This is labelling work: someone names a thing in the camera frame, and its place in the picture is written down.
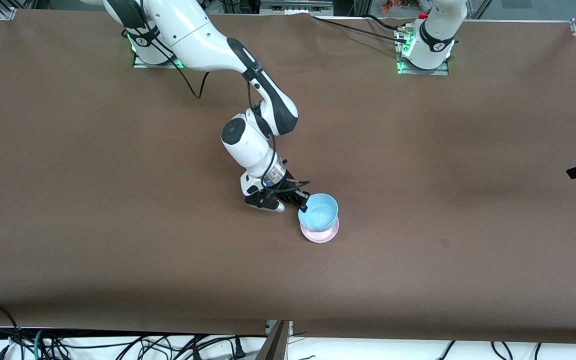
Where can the brown table cover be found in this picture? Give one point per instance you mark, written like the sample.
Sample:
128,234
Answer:
418,225

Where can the silver metal box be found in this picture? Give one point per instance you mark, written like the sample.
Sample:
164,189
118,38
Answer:
295,7

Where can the black power plug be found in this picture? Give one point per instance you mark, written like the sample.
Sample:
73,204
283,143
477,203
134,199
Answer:
239,348

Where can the aluminium frame post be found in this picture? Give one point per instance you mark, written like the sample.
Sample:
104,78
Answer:
275,345

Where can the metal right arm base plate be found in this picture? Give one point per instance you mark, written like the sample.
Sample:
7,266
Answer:
140,64

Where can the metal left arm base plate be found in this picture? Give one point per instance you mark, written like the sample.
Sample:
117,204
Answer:
438,72

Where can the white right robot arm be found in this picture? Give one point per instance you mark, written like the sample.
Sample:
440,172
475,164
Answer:
193,35

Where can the pink plastic bowl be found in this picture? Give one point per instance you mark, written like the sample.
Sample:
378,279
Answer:
320,235

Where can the light blue plastic bowl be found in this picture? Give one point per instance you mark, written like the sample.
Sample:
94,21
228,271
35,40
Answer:
319,212

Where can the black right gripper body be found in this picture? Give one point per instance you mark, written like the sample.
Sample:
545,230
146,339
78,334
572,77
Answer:
289,194

